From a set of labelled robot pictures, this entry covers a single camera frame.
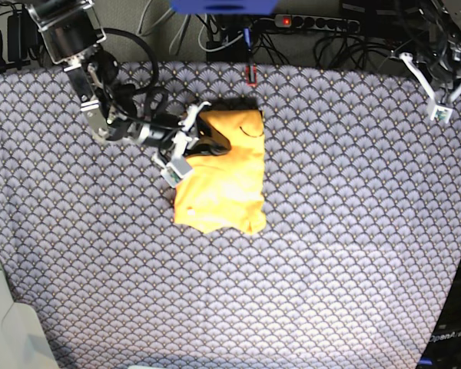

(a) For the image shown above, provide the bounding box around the blue fan-patterned tablecloth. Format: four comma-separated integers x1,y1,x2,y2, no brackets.
0,62,461,368

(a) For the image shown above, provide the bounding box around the red-framed black clip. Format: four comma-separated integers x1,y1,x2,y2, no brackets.
245,64,257,87

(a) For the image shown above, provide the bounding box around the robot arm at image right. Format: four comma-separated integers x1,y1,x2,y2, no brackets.
390,1,461,123

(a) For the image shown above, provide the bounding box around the purple box at top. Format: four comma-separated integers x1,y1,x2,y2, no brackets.
170,0,278,15

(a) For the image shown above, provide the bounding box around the white furniture at lower left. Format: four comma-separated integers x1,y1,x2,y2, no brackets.
0,263,58,368

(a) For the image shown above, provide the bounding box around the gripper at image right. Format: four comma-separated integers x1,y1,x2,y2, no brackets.
399,42,461,122

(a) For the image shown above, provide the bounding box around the yellow T-shirt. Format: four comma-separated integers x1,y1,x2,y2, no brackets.
174,110,267,234

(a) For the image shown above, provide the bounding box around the black OpenArm case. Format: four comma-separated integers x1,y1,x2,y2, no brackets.
417,260,461,368

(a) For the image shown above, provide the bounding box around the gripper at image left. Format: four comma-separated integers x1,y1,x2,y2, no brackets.
130,101,231,188

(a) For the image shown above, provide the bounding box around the black power strip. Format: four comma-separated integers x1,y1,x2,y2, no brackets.
274,14,361,34

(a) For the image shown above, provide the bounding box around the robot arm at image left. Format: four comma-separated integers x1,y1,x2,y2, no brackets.
25,1,231,188

